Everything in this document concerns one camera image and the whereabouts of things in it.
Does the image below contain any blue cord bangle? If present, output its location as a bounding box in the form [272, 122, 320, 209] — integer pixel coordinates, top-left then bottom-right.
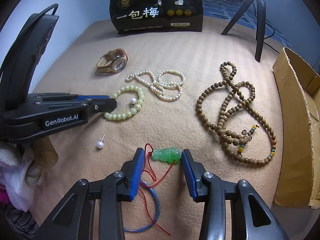
[124, 180, 161, 233]

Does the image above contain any beige blanket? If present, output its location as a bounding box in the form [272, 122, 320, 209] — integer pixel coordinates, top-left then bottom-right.
[31, 17, 283, 224]

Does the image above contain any pale green bead bracelet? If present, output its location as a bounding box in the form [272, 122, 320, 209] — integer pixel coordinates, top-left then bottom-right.
[103, 84, 146, 123]

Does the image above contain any white gloved left hand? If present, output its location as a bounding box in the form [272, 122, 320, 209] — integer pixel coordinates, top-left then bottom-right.
[1, 137, 59, 212]

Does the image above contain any white pearl necklace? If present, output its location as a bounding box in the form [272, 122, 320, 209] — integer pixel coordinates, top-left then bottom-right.
[125, 69, 186, 103]

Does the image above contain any cardboard box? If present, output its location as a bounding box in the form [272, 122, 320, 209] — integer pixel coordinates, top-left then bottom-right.
[273, 48, 319, 209]

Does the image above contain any brown wooden bead necklace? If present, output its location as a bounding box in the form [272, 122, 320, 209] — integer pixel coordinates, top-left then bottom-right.
[196, 61, 277, 166]

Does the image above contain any green jade pendant red cord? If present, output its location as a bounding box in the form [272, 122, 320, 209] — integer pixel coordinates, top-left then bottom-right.
[138, 143, 181, 236]

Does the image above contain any black power cable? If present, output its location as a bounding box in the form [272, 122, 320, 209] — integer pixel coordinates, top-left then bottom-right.
[263, 22, 281, 55]

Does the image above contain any black tripod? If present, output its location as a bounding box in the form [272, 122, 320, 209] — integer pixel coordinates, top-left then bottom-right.
[221, 0, 267, 62]

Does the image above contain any black snack bag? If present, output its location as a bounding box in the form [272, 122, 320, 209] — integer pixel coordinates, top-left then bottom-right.
[110, 0, 203, 34]

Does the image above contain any pearl stud earring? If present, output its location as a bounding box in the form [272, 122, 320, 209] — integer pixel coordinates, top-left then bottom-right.
[130, 98, 137, 107]
[96, 135, 105, 150]

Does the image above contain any red strap wristwatch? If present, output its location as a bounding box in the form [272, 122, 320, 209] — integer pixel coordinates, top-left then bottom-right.
[97, 48, 128, 74]

